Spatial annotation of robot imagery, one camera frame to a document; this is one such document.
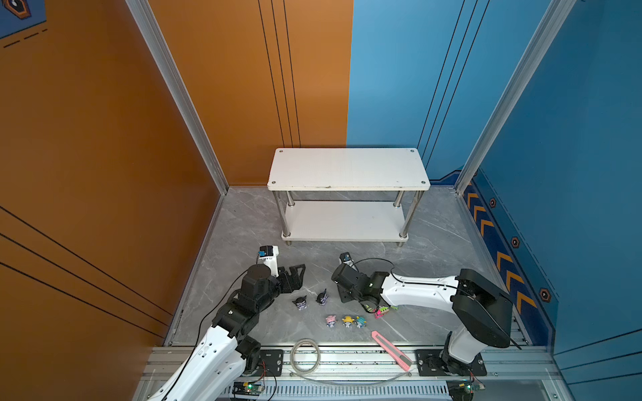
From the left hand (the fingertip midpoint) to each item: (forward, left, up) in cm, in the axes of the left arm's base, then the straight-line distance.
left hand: (297, 264), depth 79 cm
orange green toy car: (-9, -32, -13) cm, 36 cm away
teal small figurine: (-14, -20, -10) cm, 27 cm away
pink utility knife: (-25, -33, -13) cm, 43 cm away
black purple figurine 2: (-7, -8, -9) cm, 14 cm away
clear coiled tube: (-23, -3, -16) cm, 29 cm away
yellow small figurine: (-13, -16, -11) cm, 24 cm away
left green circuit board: (-31, +13, -15) cm, 37 cm away
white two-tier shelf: (+45, -19, -14) cm, 51 cm away
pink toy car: (-11, -27, -12) cm, 31 cm away
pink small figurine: (-14, -11, -11) cm, 21 cm away
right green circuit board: (-30, -51, -13) cm, 61 cm away
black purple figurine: (-9, -1, -10) cm, 13 cm away
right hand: (-2, -15, -12) cm, 20 cm away
